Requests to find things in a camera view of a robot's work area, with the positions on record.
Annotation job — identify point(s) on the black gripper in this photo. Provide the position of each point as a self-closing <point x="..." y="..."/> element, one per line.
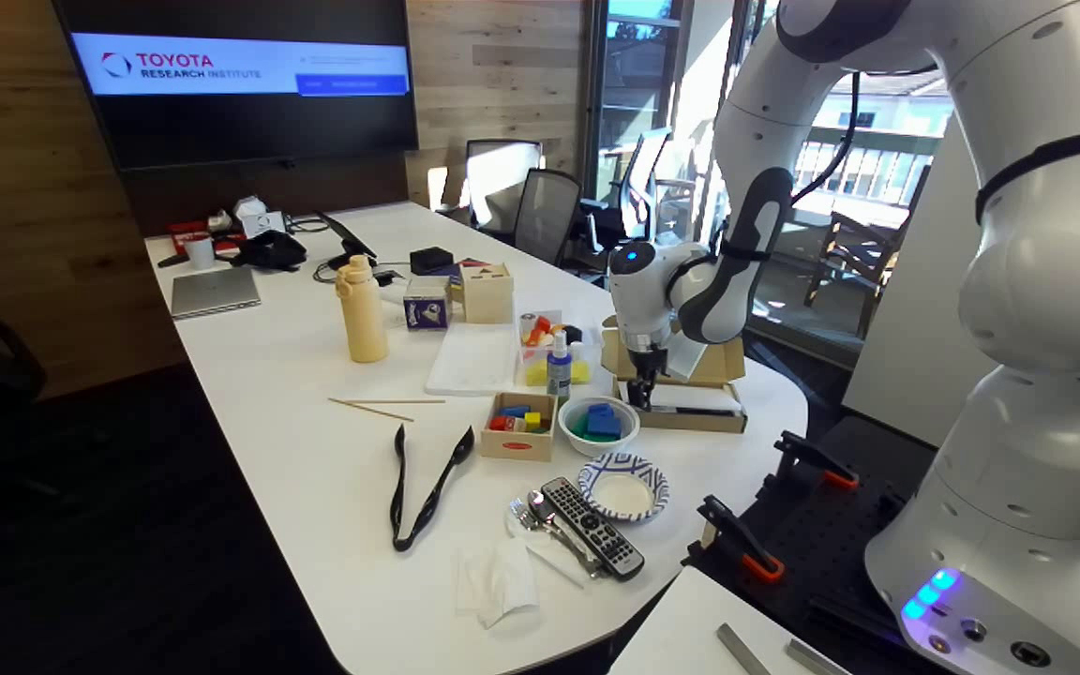
<point x="646" y="362"/>

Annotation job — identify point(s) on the white paper sheet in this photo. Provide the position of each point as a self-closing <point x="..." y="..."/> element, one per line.
<point x="686" y="356"/>

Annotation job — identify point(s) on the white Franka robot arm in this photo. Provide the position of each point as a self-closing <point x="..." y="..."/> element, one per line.
<point x="1041" y="499"/>

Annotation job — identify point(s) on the brown cardboard box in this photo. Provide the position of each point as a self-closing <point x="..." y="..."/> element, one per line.
<point x="722" y="362"/>

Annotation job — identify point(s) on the small wooden box coloured blocks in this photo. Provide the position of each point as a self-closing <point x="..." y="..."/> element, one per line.
<point x="517" y="424"/>

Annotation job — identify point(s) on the grey white cube box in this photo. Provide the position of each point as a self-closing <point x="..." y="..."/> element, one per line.
<point x="423" y="310"/>

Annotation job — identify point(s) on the blue object in bowl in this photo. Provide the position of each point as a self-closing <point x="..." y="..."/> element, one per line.
<point x="602" y="421"/>

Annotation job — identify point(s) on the white bowl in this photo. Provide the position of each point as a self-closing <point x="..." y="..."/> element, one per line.
<point x="572" y="435"/>

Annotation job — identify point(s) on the white glue bottle blue label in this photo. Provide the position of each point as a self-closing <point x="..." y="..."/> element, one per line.
<point x="561" y="372"/>

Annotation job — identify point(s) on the blue patterned paper plate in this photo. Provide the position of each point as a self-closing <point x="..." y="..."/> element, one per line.
<point x="622" y="492"/>

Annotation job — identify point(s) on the yellow toy block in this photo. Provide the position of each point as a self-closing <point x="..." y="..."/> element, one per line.
<point x="538" y="372"/>

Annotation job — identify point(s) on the black remote control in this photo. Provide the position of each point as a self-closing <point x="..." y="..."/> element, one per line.
<point x="592" y="525"/>

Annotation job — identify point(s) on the metal spoon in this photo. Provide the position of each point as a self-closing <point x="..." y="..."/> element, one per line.
<point x="538" y="507"/>

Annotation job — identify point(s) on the white flat foam board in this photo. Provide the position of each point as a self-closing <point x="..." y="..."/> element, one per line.
<point x="471" y="362"/>

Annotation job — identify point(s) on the black office chair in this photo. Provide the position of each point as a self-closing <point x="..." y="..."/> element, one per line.
<point x="543" y="210"/>

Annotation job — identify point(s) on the black mounting platform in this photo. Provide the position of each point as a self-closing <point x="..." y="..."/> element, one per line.
<point x="813" y="536"/>

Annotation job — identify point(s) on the wooden chopstick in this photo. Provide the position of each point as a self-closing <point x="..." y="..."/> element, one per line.
<point x="410" y="404"/>
<point x="371" y="410"/>

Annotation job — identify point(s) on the white crumpled napkin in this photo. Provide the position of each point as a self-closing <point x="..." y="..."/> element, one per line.
<point x="498" y="587"/>

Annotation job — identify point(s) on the black wallet case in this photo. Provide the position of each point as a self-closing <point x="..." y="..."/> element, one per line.
<point x="431" y="261"/>

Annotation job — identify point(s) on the outdoor patio chair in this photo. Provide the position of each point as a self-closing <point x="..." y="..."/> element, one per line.
<point x="861" y="257"/>

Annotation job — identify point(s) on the black tongs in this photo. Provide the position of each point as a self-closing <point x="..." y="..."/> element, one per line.
<point x="400" y="490"/>

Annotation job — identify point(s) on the grey metal bar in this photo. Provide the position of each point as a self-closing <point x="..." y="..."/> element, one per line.
<point x="742" y="649"/>

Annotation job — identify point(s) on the cream plastic bottle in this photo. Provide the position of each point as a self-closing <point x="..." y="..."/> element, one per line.
<point x="361" y="320"/>

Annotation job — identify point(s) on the black pouch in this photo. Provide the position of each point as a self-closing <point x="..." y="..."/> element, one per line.
<point x="272" y="250"/>

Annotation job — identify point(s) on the white device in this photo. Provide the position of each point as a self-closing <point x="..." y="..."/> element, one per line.
<point x="261" y="215"/>

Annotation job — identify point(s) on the white cup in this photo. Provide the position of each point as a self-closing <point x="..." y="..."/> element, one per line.
<point x="201" y="252"/>

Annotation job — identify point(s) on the red item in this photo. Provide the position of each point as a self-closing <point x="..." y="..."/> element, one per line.
<point x="190" y="231"/>

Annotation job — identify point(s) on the wall television screen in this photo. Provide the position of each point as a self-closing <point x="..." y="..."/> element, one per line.
<point x="241" y="124"/>

